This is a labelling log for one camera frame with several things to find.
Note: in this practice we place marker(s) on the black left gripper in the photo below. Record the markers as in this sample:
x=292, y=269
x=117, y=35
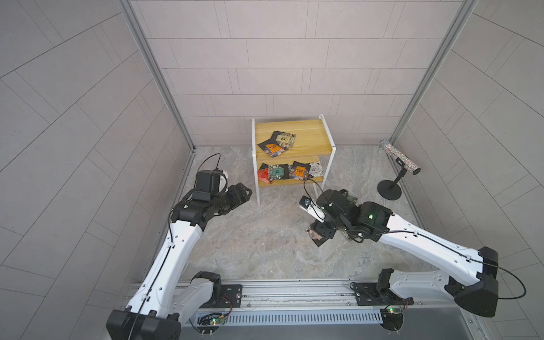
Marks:
x=236, y=200

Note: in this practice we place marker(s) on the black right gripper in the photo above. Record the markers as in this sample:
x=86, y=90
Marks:
x=324, y=230

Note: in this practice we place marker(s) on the orange label black tea bag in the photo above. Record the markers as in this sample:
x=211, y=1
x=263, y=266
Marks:
x=272, y=148

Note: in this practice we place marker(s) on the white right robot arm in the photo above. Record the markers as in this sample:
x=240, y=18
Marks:
x=464, y=275

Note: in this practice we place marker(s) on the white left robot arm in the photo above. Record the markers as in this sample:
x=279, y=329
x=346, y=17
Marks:
x=155, y=312

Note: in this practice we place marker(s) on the red tea bag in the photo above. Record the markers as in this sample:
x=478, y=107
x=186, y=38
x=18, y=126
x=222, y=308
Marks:
x=263, y=174

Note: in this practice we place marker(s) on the green label floral tea bag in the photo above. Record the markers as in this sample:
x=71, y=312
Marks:
x=279, y=172

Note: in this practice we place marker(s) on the orange label lower tea bag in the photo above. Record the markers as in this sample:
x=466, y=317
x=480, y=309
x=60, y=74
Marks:
x=299, y=171

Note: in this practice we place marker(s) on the white patterned tea bag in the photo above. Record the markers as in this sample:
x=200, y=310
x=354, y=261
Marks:
x=316, y=170

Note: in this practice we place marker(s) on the beige label tea bag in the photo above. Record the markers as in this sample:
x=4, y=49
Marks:
x=284, y=140

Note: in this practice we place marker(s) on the right circuit board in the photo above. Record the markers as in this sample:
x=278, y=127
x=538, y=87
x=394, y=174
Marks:
x=392, y=319

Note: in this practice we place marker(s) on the circuit board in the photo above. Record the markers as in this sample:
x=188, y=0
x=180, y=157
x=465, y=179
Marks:
x=210, y=323
x=392, y=319

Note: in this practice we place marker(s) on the left circuit board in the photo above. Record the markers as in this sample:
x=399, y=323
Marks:
x=210, y=323

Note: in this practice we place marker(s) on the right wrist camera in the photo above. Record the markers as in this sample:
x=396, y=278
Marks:
x=307, y=205

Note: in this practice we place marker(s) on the white frame wooden shelf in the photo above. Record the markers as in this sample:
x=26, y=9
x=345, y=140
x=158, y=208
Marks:
x=313, y=141

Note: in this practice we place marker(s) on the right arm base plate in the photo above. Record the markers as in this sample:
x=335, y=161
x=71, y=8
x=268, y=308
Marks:
x=369, y=294

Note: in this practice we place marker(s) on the aluminium rail frame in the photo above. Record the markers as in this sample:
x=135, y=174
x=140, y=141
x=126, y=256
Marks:
x=314, y=302

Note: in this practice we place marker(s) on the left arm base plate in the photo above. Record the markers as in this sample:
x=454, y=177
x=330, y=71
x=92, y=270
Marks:
x=229, y=296

